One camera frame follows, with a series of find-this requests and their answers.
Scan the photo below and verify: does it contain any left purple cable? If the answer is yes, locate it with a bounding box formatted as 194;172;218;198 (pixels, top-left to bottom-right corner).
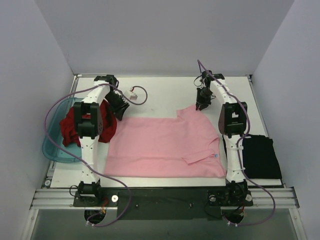
44;83;148;228

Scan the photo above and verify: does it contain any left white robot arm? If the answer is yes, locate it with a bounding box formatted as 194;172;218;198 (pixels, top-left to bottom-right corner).
73;74;129;206

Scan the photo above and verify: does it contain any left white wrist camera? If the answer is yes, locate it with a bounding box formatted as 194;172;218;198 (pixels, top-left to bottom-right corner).
124;90;138;101

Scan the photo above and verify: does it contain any pink t shirt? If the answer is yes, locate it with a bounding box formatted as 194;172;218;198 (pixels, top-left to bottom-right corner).
104;106;226;178

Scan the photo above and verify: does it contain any teal plastic bin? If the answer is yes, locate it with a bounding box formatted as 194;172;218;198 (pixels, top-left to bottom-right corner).
42;97;82;164

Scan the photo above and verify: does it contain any black folded t shirt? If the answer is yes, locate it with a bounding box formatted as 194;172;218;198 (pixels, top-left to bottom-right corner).
222;134;282;183

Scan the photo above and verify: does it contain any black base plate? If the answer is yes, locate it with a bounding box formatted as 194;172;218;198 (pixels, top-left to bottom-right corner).
73;187;253;220

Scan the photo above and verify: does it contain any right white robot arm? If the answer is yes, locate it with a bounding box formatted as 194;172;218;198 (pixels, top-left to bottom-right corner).
195;70;250;184

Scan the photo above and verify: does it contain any red t shirt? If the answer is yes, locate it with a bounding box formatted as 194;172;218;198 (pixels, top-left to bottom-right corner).
59;100;117;147

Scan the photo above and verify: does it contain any aluminium rail frame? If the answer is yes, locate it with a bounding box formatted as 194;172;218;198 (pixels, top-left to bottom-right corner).
30;187;300;210

